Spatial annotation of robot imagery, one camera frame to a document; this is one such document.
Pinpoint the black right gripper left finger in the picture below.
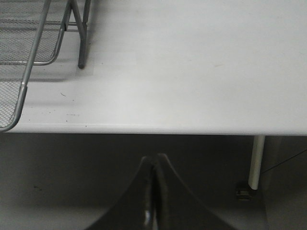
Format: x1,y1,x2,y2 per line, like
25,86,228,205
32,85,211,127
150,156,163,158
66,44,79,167
88,156,156,230

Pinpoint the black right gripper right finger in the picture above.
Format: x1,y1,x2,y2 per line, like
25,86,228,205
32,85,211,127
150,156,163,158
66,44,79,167
155,153,234,230

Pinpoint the mesh tray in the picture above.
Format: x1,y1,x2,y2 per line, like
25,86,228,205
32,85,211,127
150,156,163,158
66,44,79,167
0,0,51,132
0,0,69,65

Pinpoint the white table leg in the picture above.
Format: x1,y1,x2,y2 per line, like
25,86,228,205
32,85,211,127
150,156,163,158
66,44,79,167
248,135,265,190

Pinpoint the grey metal rack frame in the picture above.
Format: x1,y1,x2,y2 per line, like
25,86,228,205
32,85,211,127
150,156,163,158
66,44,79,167
68,0,91,69

